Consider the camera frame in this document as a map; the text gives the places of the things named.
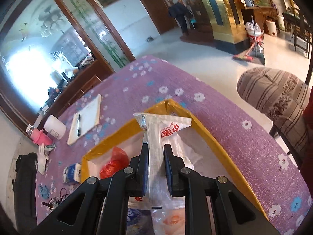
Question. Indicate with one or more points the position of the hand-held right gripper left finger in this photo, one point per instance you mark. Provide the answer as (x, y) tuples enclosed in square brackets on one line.
[(144, 166)]

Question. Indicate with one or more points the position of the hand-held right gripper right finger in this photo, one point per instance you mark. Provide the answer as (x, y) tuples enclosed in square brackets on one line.
[(168, 169)]

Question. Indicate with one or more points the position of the clear printed plastic bag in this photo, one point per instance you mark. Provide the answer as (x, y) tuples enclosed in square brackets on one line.
[(159, 132)]

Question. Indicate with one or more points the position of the yellow taped cardboard box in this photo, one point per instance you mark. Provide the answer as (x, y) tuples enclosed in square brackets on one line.
[(112, 139)]

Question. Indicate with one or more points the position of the pink rose tissue pack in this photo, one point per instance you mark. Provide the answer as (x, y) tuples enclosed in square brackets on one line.
[(171, 221)]

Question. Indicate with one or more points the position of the red plastic bag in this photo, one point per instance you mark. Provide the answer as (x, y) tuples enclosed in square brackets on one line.
[(113, 166)]

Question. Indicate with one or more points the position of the blue white packet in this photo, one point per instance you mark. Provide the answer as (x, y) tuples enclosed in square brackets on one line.
[(133, 216), (72, 173)]

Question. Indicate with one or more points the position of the paper notepad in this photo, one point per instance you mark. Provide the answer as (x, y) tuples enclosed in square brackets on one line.
[(88, 117)]

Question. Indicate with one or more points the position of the black pen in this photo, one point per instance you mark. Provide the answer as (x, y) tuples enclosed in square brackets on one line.
[(78, 124)]

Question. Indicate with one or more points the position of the grey glove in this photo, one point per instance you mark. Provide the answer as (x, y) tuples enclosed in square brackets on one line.
[(50, 147)]

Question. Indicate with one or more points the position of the white plastic jar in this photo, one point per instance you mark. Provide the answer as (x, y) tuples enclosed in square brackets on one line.
[(56, 127)]

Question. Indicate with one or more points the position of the wooden sideboard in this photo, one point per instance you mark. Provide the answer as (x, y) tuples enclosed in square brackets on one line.
[(80, 88)]

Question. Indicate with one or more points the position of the white glove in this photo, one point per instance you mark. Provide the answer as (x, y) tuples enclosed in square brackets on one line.
[(41, 162)]

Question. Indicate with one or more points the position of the blue cloth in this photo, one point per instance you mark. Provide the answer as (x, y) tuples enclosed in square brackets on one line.
[(44, 191)]

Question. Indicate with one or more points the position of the pink knit covered bottle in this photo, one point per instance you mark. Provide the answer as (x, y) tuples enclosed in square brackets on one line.
[(40, 137)]

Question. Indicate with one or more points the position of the black bag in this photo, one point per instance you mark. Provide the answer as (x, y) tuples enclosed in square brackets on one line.
[(23, 181)]

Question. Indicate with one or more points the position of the small grey floor object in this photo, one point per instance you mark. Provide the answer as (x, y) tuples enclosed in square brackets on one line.
[(149, 39)]

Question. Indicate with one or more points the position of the chair with striped cushion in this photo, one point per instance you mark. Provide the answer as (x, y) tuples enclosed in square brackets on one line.
[(273, 90)]

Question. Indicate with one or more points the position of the red broom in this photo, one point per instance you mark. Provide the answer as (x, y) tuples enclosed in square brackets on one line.
[(244, 58)]

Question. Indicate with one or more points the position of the wooden staircase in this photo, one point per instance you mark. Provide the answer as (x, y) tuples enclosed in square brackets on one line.
[(200, 33)]

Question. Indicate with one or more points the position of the red garment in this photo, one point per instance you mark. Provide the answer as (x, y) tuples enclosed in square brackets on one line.
[(308, 139)]

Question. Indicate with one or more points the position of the grey dustpan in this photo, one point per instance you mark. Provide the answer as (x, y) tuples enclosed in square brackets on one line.
[(260, 53)]

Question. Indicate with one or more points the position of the gold pillar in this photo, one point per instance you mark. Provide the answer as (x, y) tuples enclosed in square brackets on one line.
[(225, 29)]

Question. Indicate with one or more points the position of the white trash bin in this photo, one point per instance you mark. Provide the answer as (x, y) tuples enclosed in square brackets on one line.
[(254, 35)]

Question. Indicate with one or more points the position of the brown wooden door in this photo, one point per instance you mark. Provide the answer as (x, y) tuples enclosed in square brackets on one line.
[(154, 7)]

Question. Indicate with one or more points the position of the wood framed glass partition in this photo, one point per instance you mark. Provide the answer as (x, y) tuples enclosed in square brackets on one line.
[(36, 41)]

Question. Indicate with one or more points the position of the white barrel stool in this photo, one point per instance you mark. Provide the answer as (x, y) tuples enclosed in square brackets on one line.
[(271, 28)]

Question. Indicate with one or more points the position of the wooden cabinet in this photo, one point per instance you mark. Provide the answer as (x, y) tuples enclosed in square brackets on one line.
[(259, 12)]

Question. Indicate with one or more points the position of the dark wooden chair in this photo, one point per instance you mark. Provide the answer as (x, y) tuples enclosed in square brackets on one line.
[(299, 36)]

